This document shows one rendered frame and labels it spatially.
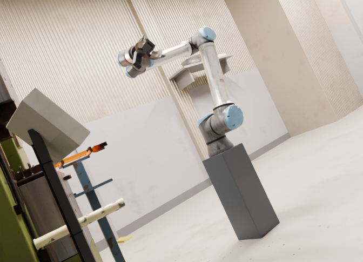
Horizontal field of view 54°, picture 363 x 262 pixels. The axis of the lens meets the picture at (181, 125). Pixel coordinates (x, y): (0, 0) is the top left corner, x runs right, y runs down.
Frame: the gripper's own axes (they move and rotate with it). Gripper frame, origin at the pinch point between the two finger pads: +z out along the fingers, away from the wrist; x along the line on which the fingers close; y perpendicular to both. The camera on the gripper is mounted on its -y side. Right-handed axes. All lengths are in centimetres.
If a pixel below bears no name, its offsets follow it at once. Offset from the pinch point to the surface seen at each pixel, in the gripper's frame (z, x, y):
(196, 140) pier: -294, 252, 99
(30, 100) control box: 3, -36, -56
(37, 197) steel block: -49, 1, -86
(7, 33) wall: -351, -51, 88
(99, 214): -14, 20, -82
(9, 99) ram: -59, -36, -47
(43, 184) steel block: -49, 0, -79
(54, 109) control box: 4, -27, -54
